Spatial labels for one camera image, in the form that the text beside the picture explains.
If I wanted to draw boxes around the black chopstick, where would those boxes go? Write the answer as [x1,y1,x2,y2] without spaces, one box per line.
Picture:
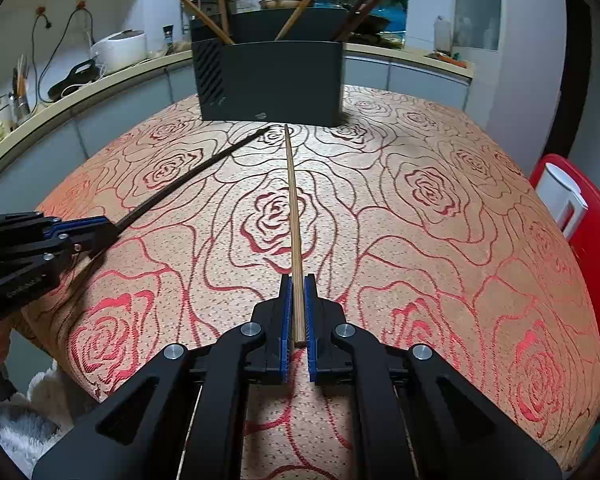
[114,126,272,233]

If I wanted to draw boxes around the grey base cabinets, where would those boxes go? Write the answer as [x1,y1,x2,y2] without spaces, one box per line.
[0,54,470,203]

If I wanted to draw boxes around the person's left forearm white sleeve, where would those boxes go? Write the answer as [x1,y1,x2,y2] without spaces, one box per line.
[0,359,78,466]

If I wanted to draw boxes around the white plastic dispenser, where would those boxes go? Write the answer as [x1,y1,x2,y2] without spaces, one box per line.
[535,162,590,241]

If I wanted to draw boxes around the blue scenic backsplash panel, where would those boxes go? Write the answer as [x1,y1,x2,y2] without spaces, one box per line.
[310,0,412,47]

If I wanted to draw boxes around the frosted glass window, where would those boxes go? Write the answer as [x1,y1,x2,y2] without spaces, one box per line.
[452,0,504,52]

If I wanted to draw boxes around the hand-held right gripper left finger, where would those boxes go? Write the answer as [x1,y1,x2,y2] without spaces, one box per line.
[32,274,294,480]

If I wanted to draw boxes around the white plastic jug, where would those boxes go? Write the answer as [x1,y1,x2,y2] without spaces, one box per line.
[434,15,454,54]

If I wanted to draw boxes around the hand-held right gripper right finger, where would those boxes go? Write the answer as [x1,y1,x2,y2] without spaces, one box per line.
[303,274,563,480]

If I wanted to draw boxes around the orange cloth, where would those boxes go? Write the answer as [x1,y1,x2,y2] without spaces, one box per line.
[427,50,474,68]

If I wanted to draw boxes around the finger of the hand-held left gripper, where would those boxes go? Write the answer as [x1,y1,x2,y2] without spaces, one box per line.
[10,212,119,242]
[44,239,119,263]

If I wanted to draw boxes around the black power cable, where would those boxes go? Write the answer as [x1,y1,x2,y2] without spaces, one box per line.
[31,9,52,107]
[54,5,95,77]

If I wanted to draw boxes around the black electric griddle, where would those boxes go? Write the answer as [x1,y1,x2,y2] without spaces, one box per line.
[47,59,104,101]

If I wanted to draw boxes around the dark green utensil holder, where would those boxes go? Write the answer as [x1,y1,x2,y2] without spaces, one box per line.
[189,7,344,127]

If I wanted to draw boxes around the metal cutlery holder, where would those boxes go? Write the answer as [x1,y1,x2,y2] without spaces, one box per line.
[7,55,34,118]

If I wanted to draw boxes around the white rice cooker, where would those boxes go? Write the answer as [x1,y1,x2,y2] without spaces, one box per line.
[90,30,147,70]

